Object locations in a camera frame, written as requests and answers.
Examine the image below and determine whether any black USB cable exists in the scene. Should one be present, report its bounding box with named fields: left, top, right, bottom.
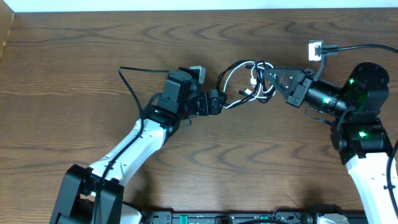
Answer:
left=216, top=59, right=276, bottom=110

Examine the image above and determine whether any right camera black cable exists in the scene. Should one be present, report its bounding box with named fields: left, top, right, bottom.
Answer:
left=334, top=43, right=398, bottom=218

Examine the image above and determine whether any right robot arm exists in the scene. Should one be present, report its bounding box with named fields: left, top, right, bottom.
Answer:
left=263, top=62, right=397, bottom=223

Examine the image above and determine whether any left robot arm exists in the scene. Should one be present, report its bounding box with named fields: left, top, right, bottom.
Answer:
left=50, top=66, right=226, bottom=223

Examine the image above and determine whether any white USB cable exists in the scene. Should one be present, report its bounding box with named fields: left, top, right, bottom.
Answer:
left=222, top=61, right=277, bottom=110

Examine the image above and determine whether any left camera black cable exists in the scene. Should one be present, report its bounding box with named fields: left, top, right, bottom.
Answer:
left=91, top=65, right=170, bottom=224

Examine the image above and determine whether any camera black cable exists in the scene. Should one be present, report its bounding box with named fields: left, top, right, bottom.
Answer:
left=334, top=43, right=398, bottom=218
left=91, top=65, right=170, bottom=224

